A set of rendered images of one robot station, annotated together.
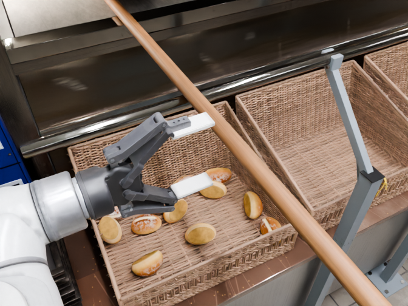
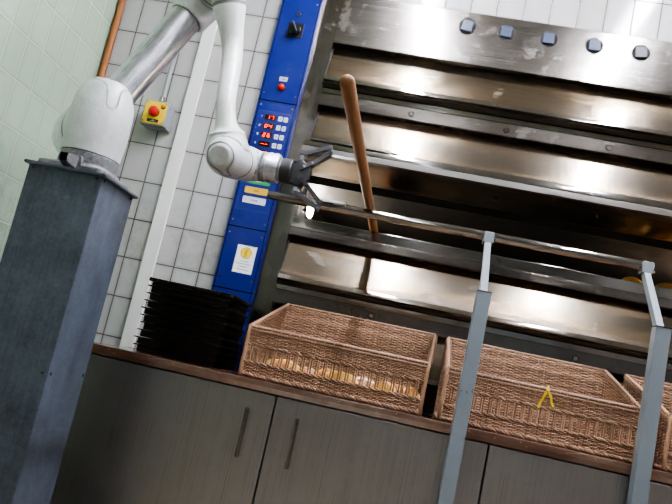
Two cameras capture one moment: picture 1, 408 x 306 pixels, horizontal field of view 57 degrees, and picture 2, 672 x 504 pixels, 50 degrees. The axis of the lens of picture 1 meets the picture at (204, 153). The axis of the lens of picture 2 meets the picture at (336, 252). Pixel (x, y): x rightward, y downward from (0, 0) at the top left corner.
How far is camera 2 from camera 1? 199 cm
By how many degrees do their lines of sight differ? 62
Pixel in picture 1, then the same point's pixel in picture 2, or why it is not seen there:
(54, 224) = (265, 158)
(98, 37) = (349, 231)
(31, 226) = (257, 154)
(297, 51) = (525, 322)
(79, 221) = (274, 163)
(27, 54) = (302, 224)
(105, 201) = (289, 164)
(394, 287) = not seen: outside the picture
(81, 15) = not seen: hidden behind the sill
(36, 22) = not seen: hidden behind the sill
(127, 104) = (346, 287)
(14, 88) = (283, 241)
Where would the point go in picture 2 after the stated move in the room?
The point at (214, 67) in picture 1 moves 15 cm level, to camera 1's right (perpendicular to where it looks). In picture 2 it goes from (432, 297) to (471, 302)
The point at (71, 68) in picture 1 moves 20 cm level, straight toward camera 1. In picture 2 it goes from (323, 250) to (311, 238)
